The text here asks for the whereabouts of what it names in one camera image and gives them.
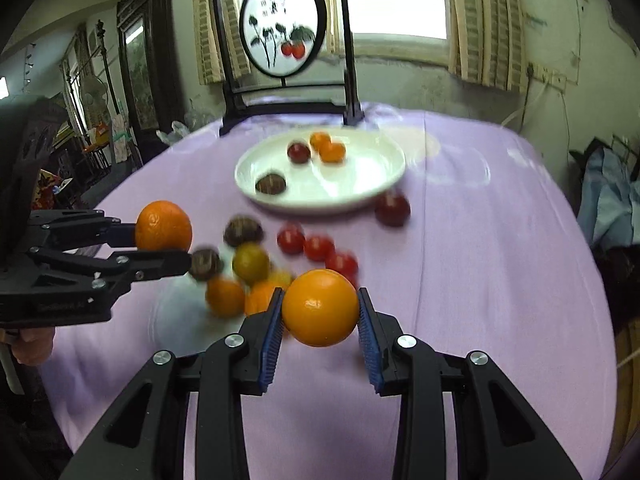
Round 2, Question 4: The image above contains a large dark red plum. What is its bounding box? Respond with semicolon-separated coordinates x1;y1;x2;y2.
375;191;412;228

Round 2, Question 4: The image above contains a red cherry tomato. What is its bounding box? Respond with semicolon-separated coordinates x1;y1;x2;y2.
325;251;359;281
304;234;335;262
277;225;306;255

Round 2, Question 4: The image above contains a light blue clothes pile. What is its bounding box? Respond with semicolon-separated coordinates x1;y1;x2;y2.
570;136;640;253

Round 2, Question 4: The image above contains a wall power socket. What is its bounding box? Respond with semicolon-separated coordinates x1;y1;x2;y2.
526;62;569;90

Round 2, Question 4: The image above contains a white round plate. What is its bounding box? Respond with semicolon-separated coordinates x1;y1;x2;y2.
234;127;407;214

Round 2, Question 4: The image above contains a person's left hand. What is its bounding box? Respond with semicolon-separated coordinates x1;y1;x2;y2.
10;326;57;367

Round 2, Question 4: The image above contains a large smooth orange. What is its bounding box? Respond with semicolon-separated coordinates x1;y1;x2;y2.
281;268;361;348

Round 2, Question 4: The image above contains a striped beige curtain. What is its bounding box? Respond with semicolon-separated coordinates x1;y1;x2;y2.
192;0;252;86
446;0;527;92

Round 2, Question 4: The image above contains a purple tablecloth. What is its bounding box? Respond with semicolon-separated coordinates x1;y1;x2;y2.
39;101;619;480

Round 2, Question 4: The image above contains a white standing fan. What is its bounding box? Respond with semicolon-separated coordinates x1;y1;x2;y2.
80;76;109;126

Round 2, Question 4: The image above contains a yellow-green citrus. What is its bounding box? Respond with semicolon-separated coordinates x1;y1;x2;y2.
232;242;271;284

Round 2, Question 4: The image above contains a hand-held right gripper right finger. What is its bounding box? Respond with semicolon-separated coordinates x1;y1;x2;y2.
357;287;584;480

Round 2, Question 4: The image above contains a round painted table screen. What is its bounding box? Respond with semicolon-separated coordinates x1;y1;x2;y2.
212;0;366;137

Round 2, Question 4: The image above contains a white power cable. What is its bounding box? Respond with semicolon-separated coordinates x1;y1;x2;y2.
499;72;537;133

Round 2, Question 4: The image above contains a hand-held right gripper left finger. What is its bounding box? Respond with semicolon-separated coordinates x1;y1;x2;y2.
60;287;286;480

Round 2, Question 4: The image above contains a dark wooden cabinet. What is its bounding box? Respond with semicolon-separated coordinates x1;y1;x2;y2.
115;0;187;147

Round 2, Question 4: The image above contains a clear plastic bag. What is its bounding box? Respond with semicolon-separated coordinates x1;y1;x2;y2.
156;119;192;147

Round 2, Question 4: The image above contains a large dimpled orange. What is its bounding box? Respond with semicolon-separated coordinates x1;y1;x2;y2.
135;200;193;253

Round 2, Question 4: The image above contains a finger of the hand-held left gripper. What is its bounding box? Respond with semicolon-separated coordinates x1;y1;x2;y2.
26;248;194;307
29;209;141;252

